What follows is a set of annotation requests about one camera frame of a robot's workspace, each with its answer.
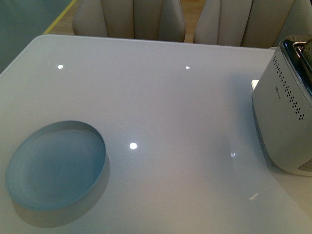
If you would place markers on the light blue round plate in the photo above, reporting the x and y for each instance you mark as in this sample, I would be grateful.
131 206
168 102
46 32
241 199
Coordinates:
56 166

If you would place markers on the slice of toast bread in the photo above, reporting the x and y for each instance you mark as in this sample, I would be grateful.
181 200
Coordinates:
307 52

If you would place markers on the beige chair left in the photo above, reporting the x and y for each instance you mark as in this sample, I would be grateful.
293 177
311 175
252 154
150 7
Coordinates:
130 19

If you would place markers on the beige chair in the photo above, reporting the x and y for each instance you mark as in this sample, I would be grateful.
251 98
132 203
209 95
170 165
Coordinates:
130 19
252 23

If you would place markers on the white chrome two-slot toaster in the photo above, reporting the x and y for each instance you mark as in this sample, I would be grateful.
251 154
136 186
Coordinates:
282 107

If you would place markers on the beige chair right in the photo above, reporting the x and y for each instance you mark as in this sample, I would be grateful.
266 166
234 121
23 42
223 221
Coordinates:
252 23

